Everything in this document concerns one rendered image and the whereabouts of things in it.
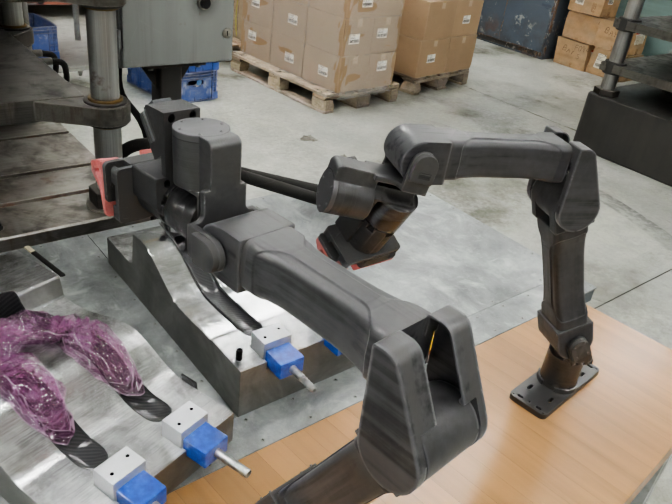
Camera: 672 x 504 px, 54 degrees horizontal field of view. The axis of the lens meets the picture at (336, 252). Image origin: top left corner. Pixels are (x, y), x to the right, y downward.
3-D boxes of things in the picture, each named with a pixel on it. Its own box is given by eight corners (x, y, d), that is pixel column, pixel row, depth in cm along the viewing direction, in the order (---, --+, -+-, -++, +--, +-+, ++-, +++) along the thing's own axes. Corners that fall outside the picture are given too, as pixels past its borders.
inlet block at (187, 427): (260, 476, 87) (262, 447, 84) (234, 500, 83) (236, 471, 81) (189, 428, 93) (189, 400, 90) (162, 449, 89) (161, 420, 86)
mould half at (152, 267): (366, 361, 115) (378, 297, 108) (237, 417, 100) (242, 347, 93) (222, 235, 147) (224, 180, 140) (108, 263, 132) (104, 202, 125)
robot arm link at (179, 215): (157, 173, 68) (194, 197, 64) (203, 163, 72) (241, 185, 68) (159, 232, 71) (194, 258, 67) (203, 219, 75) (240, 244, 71)
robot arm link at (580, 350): (574, 341, 104) (604, 339, 106) (545, 309, 111) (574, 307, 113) (563, 372, 107) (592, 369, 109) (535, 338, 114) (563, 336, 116)
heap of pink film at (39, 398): (158, 385, 95) (157, 342, 91) (49, 457, 82) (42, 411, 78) (46, 311, 107) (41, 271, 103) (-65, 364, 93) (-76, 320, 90)
